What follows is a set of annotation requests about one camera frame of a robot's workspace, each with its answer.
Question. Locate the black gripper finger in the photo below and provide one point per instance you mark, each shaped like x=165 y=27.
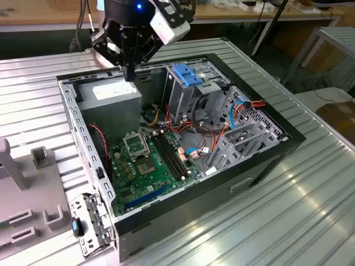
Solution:
x=149 y=47
x=111 y=44

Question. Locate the metal disk bay cage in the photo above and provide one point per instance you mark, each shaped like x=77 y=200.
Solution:
x=273 y=128

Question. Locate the blue plastic bay latch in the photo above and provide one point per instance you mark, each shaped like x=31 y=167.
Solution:
x=188 y=77

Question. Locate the metal optical bay cage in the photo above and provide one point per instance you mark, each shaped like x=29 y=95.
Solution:
x=177 y=97

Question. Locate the grey power supply unit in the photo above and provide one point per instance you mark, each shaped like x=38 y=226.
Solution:
x=111 y=110

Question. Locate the small white box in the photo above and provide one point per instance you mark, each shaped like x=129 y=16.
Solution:
x=267 y=7
x=247 y=6

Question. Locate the black RAM slot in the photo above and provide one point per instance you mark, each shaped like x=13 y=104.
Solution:
x=175 y=153
x=168 y=157

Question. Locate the CPU socket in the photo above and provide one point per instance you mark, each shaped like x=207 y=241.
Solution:
x=145 y=166

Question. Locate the green motherboard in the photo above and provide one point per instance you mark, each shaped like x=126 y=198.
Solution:
x=124 y=169

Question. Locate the black slanted pole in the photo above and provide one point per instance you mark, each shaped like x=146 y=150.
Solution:
x=280 y=10

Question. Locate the blue expansion slot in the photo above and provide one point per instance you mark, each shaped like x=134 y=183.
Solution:
x=147 y=196

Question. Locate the grey parts rack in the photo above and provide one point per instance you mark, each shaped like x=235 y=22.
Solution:
x=33 y=188

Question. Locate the black open PC case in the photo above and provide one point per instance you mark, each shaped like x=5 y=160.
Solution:
x=194 y=210

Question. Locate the white low table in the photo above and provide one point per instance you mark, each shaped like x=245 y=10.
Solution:
x=332 y=97

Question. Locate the brown cardboard box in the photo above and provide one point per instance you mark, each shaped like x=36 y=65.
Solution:
x=338 y=119

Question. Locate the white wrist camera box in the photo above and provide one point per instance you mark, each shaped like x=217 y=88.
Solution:
x=169 y=30

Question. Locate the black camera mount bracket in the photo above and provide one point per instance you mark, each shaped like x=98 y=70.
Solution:
x=180 y=14

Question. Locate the silver rear slot bracket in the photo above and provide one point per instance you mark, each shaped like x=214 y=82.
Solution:
x=88 y=221

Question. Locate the grey metal frame table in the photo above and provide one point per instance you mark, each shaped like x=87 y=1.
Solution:
x=332 y=36

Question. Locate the blue black bracket latch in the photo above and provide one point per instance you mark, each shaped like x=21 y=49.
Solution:
x=77 y=227

